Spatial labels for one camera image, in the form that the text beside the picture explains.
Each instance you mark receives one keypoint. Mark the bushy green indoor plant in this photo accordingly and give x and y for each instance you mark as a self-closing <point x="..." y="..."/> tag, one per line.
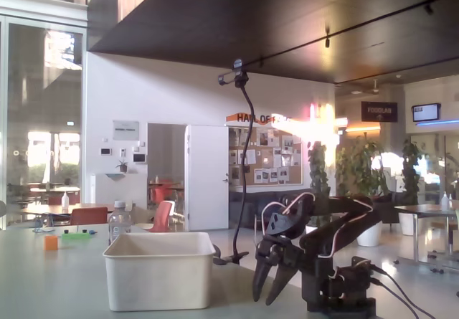
<point x="362" y="168"/>

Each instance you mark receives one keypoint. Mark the white cabinet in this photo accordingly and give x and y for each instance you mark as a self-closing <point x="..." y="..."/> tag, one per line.
<point x="118" y="193"/>

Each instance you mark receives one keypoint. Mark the large white plant pot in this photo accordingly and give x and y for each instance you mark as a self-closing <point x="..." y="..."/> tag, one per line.
<point x="371" y="234"/>

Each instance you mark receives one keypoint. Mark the wooden table metal legs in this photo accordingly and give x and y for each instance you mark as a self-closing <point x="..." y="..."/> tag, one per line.
<point x="430" y="209"/>

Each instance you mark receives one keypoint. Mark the green flat block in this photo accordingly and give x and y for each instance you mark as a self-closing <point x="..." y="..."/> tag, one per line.
<point x="75" y="237"/>

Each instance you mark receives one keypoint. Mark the clear plastic water bottle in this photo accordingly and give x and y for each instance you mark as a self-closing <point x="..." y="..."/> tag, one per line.
<point x="119" y="224"/>

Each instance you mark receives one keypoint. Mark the white door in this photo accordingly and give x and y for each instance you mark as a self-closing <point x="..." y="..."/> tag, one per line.
<point x="208" y="175"/>

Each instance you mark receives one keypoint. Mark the cork bulletin board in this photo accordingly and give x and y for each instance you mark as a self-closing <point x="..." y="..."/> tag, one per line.
<point x="269" y="154"/>

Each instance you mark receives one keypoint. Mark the black gooseneck clamp mount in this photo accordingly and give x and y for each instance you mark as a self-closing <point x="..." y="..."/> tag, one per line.
<point x="247" y="147"/>

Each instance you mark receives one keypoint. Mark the small white plant pot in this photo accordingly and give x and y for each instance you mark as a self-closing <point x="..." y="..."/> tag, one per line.
<point x="407" y="224"/>

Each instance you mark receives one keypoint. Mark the white wall poster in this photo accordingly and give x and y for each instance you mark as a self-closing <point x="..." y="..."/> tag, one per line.
<point x="126" y="130"/>

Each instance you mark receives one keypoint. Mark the dark red chair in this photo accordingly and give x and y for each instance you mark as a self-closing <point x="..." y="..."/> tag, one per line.
<point x="89" y="215"/>

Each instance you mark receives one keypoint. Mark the white plastic bin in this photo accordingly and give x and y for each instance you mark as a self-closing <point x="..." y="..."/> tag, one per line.
<point x="157" y="279"/>

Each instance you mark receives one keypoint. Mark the wall monitor screen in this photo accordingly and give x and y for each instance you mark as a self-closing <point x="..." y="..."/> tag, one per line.
<point x="426" y="112"/>

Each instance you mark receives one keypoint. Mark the black track spotlight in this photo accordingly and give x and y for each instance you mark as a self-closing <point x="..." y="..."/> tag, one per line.
<point x="327" y="41"/>
<point x="429" y="8"/>

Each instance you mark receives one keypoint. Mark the orange cube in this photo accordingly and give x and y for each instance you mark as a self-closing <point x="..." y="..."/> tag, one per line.
<point x="51" y="243"/>

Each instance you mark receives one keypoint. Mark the clear sanitiser pump bottle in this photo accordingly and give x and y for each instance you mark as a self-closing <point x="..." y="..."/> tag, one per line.
<point x="445" y="202"/>
<point x="65" y="201"/>

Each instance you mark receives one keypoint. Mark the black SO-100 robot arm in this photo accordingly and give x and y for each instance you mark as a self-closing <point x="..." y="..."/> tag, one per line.
<point x="340" y="226"/>

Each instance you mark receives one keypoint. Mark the black foodlab sign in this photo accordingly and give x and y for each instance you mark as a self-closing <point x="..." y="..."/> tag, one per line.
<point x="379" y="111"/>

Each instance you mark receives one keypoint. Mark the coral plastic chair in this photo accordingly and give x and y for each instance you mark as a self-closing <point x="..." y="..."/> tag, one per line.
<point x="163" y="215"/>

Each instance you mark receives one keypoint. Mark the black webcam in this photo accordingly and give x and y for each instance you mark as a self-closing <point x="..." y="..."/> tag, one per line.
<point x="236" y="75"/>

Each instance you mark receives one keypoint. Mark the small potted shelf plant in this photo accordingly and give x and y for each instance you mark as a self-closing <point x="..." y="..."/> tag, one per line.
<point x="122" y="166"/>

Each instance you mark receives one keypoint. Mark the climbing green plant column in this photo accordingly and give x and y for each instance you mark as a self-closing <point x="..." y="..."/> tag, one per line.
<point x="319" y="172"/>

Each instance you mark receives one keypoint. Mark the slim tall green plant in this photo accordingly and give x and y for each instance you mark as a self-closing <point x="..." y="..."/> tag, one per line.
<point x="410" y="175"/>

